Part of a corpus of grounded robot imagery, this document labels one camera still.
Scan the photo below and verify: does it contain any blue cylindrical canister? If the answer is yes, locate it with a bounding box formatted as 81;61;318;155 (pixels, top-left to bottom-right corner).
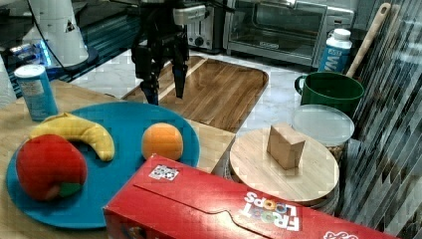
14;65;58;121

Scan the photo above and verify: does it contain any dark wooden tray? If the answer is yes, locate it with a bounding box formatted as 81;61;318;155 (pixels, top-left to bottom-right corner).
121;54;270;133

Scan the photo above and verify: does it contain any clear plastic lidded container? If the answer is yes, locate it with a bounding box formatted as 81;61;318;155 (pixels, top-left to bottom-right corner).
292;105;354;160

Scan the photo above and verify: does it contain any round wooden jar lid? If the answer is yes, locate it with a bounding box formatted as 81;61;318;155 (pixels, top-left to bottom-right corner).
230;127;339;205

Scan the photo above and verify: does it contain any silver toaster oven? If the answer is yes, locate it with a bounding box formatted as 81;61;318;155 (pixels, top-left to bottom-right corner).
223;0;358;68

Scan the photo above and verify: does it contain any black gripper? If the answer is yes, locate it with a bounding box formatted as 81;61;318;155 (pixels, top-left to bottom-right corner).
131;0;188;106

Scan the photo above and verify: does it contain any green mug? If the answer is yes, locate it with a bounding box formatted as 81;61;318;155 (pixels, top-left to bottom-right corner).
295;72;364;117

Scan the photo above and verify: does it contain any wooden utensil handle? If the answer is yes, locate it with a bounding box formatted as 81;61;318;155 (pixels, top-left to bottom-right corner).
346;2;391;78

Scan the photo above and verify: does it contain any orange plush fruit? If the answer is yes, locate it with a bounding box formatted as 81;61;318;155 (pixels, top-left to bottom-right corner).
141;122;183;160

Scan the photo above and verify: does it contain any yellow plush banana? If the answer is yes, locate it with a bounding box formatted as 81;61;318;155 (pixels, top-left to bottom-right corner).
29;113;115;161

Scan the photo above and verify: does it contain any blue white bottle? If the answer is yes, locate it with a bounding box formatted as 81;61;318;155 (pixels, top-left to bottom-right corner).
318;29;352;73

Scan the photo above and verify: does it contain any silver toaster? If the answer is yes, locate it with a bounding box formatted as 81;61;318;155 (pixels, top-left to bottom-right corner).
187;6;225;54

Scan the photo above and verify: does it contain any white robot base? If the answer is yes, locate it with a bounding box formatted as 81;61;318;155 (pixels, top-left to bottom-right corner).
23;0;98;71

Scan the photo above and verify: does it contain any red plush apple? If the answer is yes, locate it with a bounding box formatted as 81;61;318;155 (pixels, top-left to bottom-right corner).
16;134;88;201

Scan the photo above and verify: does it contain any red Froot Loops cereal box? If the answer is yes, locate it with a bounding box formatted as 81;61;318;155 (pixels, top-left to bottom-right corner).
104;156;397;239

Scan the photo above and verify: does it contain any glass jar under lid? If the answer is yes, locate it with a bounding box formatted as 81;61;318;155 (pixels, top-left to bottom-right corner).
223;159;339;215

